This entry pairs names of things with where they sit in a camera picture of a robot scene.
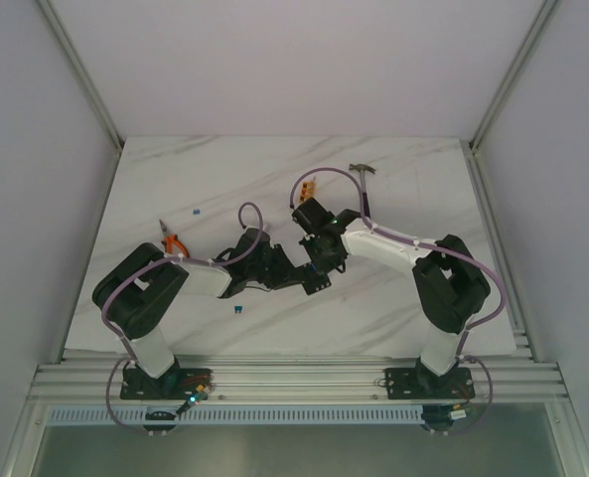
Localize black fuse box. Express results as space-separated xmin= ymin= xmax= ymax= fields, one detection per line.
xmin=299 ymin=264 xmax=331 ymax=295

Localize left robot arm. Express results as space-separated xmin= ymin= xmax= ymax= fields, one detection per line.
xmin=92 ymin=228 xmax=316 ymax=399

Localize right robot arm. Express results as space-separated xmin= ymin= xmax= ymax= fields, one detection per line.
xmin=292 ymin=199 xmax=491 ymax=399

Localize orange fuse holder block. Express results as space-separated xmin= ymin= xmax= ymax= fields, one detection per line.
xmin=298 ymin=177 xmax=317 ymax=205

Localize claw hammer black handle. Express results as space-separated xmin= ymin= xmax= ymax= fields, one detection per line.
xmin=349 ymin=163 xmax=375 ymax=219

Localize orange handled pliers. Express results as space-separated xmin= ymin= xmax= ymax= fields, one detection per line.
xmin=158 ymin=219 xmax=190 ymax=257

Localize white slotted cable duct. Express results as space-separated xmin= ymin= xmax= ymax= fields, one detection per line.
xmin=46 ymin=403 xmax=424 ymax=426

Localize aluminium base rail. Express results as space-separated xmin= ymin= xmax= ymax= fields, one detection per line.
xmin=28 ymin=353 xmax=569 ymax=403

